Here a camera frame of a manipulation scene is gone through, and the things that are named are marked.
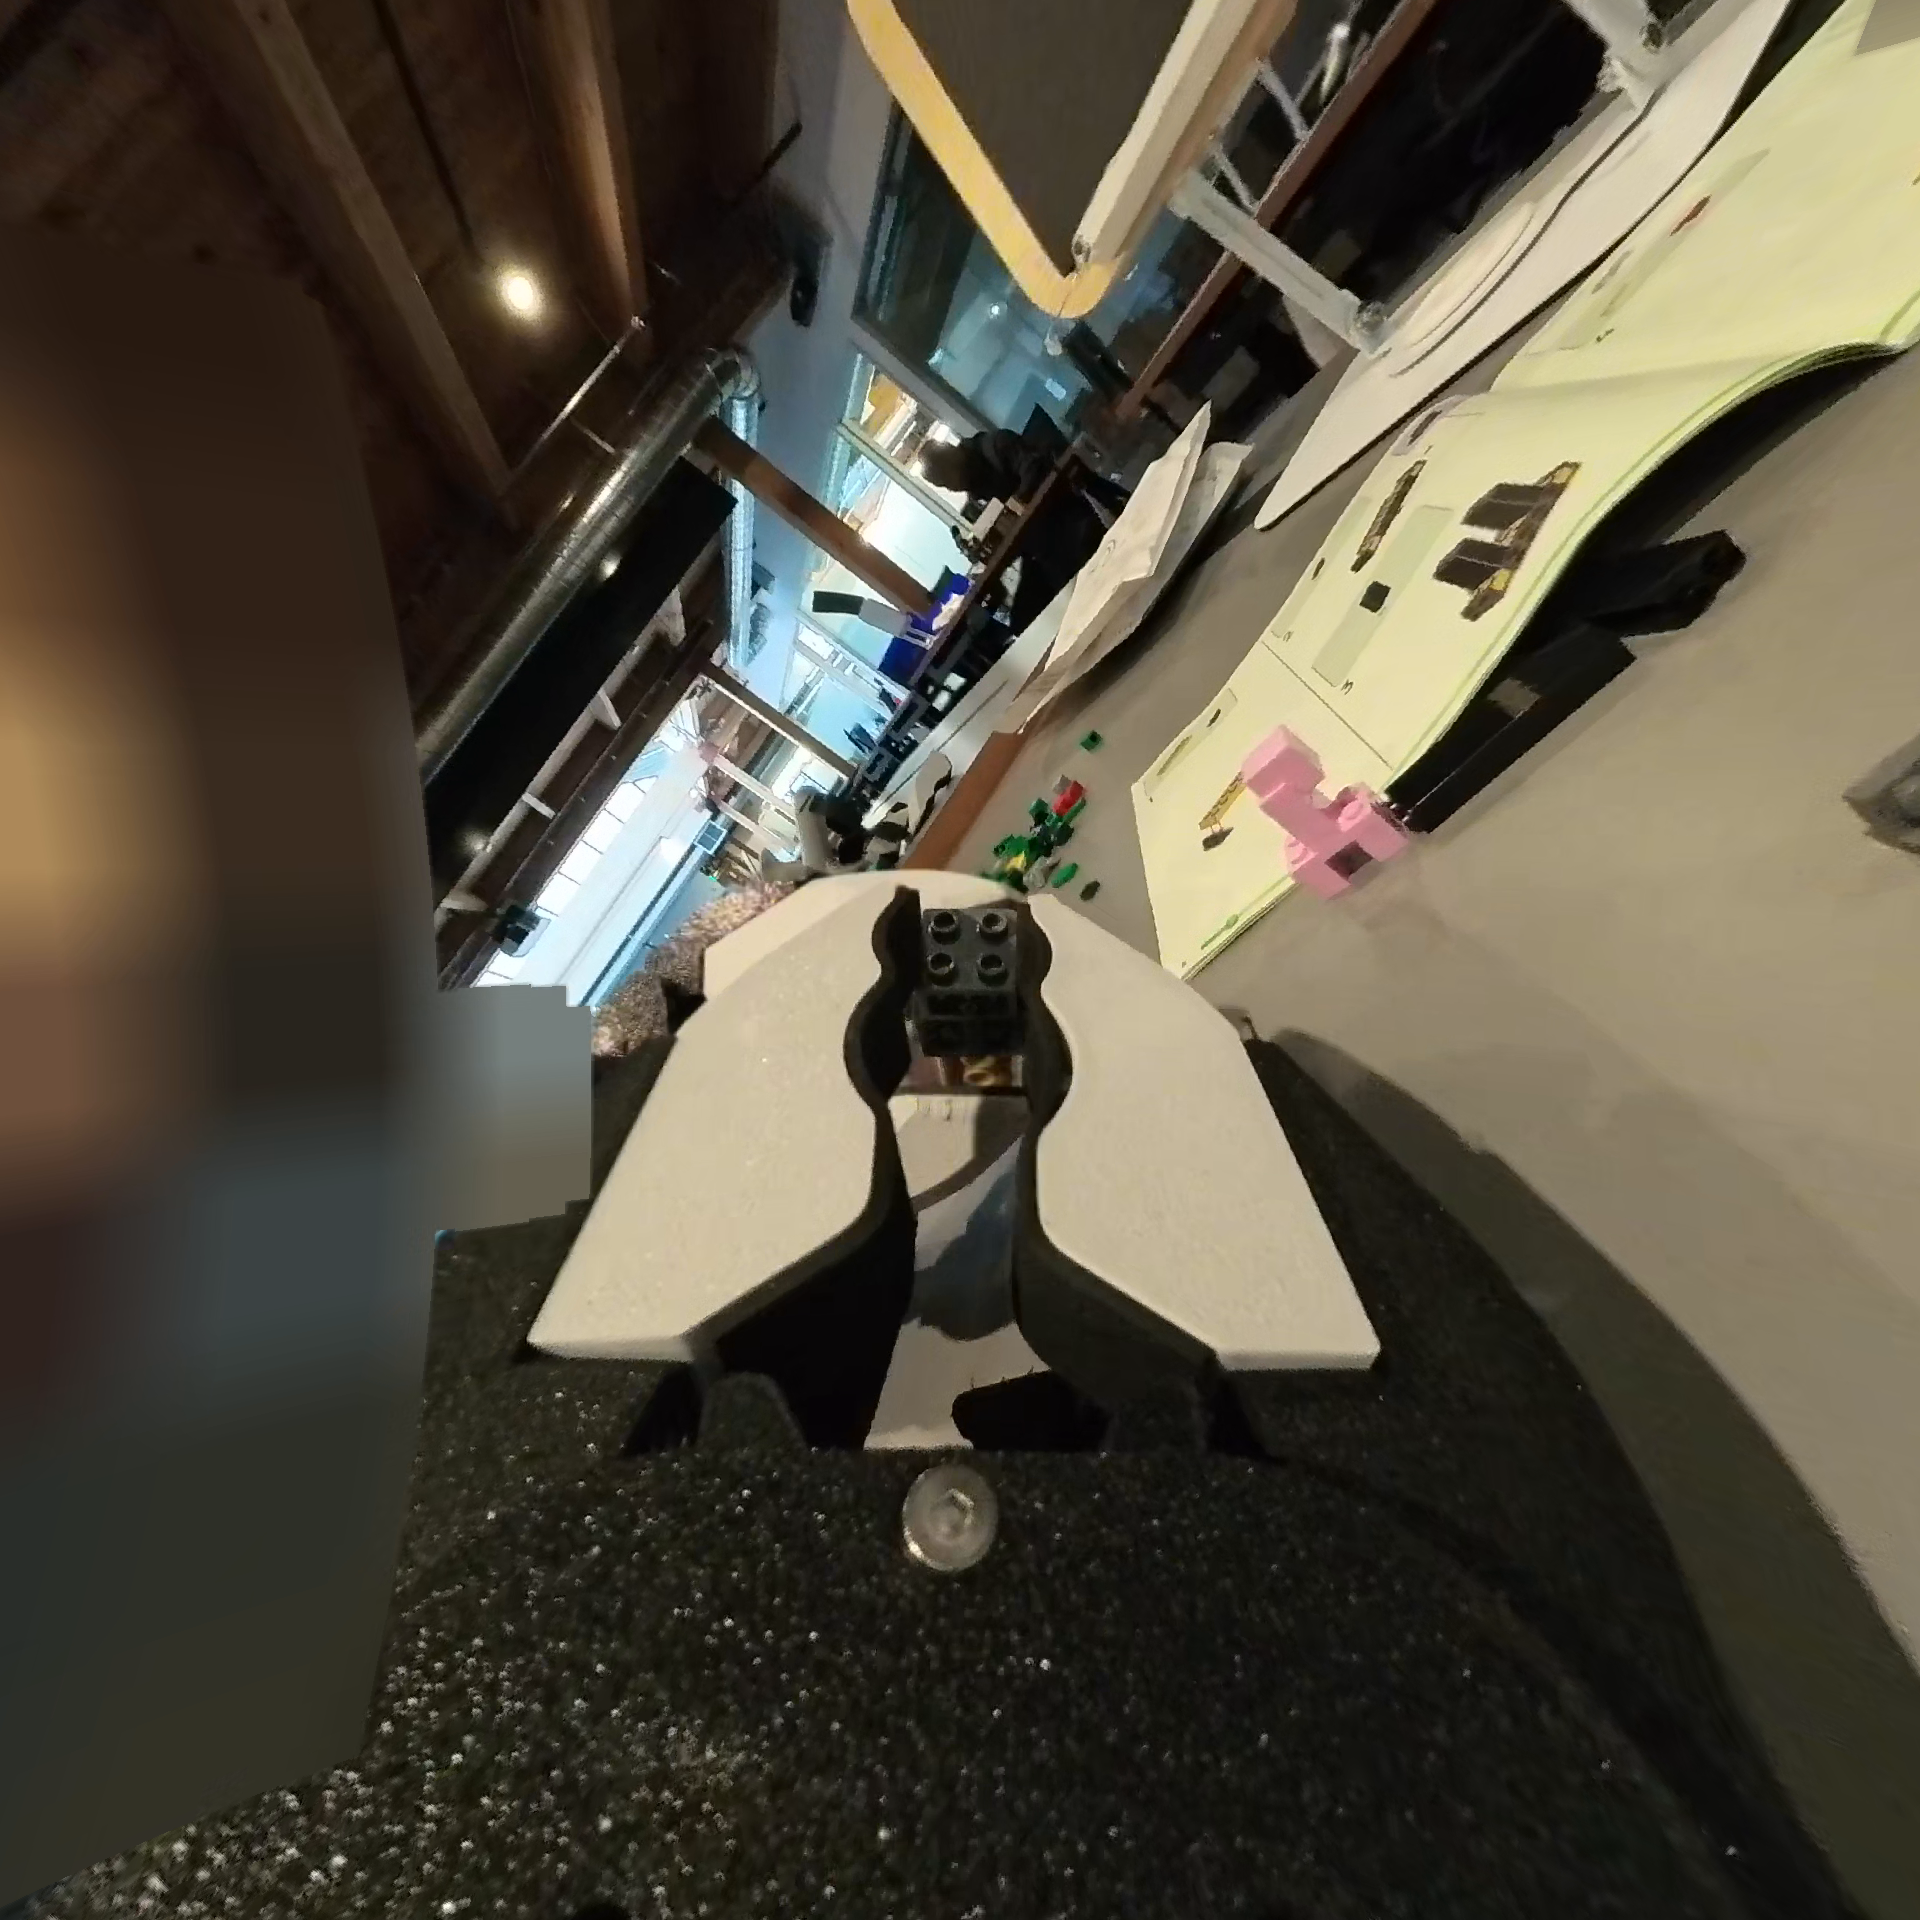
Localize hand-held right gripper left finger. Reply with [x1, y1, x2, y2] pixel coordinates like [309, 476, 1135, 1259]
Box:
[532, 878, 921, 1369]

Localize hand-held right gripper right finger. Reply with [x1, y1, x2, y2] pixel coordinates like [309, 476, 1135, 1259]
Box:
[1017, 899, 1378, 1372]

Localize dark grey toy brick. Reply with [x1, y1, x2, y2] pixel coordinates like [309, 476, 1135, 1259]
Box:
[909, 903, 1040, 1098]

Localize grey desk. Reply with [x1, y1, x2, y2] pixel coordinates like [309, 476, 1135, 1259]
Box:
[966, 330, 1920, 1920]

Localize pile of small toy bricks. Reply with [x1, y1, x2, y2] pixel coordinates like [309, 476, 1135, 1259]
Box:
[984, 770, 1115, 902]

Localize pink toy brick pig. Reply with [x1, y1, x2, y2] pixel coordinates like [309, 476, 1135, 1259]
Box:
[1237, 728, 1412, 902]

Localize pale green instruction booklet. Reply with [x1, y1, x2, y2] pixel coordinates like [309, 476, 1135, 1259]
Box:
[1135, 0, 1920, 977]

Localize black lego pieces under booklet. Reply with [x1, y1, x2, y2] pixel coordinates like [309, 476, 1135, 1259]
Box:
[1394, 531, 1751, 834]

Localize white paper sheet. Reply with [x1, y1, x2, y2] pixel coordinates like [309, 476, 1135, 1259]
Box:
[1018, 406, 1248, 722]

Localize white cardboard sheet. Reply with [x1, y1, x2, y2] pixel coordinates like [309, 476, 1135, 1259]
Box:
[1252, 0, 1802, 526]

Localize dark table with wooden edge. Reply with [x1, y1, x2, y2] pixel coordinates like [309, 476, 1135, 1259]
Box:
[846, 0, 1299, 318]

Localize silver ventilation duct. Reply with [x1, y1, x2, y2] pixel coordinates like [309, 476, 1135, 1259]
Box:
[419, 350, 759, 775]

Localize white metal frame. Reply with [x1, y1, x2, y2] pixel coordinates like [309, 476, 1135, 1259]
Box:
[1176, 149, 1388, 364]

